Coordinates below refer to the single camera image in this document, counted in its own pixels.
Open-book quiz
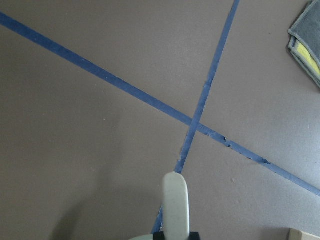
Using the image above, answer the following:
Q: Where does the yellow sponge cloth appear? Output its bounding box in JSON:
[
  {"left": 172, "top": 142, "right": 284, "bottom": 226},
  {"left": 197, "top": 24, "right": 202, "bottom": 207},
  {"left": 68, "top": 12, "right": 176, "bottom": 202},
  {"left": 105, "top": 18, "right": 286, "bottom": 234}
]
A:
[{"left": 296, "top": 42, "right": 320, "bottom": 75}]

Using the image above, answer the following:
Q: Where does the bamboo cutting board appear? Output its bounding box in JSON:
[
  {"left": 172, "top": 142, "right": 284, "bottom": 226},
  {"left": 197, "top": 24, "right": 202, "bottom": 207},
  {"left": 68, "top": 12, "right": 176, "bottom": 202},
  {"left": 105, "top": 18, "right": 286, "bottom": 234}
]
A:
[{"left": 288, "top": 228, "right": 320, "bottom": 240}]

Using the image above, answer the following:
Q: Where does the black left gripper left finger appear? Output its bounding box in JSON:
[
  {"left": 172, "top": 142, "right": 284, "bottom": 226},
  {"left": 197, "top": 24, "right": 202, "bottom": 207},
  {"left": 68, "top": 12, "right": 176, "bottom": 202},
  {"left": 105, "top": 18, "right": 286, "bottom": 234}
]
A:
[{"left": 152, "top": 231, "right": 165, "bottom": 240}]

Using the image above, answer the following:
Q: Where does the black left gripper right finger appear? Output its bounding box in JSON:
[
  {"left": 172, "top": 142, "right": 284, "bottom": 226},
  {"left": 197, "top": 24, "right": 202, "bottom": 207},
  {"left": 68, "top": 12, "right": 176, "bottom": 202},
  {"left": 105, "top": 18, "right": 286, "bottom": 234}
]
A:
[{"left": 189, "top": 231, "right": 201, "bottom": 240}]

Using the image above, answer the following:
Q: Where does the beige spoon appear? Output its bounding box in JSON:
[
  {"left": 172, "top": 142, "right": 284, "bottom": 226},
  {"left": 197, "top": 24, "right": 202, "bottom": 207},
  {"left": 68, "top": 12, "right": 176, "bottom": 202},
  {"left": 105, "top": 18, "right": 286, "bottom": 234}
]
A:
[{"left": 162, "top": 172, "right": 190, "bottom": 240}]

